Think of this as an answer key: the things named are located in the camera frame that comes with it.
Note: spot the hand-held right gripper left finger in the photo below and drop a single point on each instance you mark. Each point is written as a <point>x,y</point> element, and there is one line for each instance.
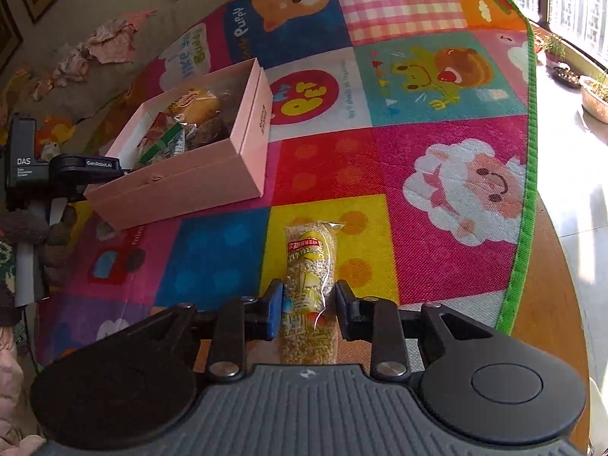
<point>274,308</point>

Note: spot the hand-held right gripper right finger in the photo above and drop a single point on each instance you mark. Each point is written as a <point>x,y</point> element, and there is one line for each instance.
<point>344,313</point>

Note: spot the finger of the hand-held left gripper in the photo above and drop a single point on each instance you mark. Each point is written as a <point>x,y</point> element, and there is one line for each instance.
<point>90,171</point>

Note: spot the clear puffed rice packet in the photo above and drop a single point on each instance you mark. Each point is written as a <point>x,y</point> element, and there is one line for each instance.
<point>308,256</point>

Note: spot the pink cardboard box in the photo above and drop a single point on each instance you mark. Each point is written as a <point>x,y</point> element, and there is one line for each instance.
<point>190,185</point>

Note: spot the orange plush toy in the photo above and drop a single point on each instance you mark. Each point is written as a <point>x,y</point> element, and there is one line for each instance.
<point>54,135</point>

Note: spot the green and white packet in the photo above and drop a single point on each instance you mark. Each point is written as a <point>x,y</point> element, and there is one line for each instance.
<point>166,145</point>

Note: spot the white floral clothes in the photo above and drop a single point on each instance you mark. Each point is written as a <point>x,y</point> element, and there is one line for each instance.
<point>71,66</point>

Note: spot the yellow bread packet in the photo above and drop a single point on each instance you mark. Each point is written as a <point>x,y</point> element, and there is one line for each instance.
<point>194,104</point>

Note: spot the dark snack packet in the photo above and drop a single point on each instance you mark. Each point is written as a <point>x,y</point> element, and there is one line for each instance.
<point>213,130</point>

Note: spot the pink patterned clothes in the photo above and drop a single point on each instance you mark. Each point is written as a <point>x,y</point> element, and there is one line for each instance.
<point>114,40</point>

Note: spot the beige sofa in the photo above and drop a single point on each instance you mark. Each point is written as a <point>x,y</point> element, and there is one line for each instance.
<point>166,23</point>

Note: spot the colourful printed play mat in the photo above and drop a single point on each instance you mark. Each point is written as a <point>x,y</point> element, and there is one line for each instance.
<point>427,161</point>

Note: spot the dark round plant pot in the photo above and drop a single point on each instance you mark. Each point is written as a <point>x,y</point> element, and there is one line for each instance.
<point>567,77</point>

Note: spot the pale oval plant pot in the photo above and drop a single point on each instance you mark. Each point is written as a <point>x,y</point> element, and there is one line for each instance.
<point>596,99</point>

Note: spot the potted green plant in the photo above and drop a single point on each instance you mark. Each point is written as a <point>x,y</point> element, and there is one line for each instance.
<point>551,47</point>

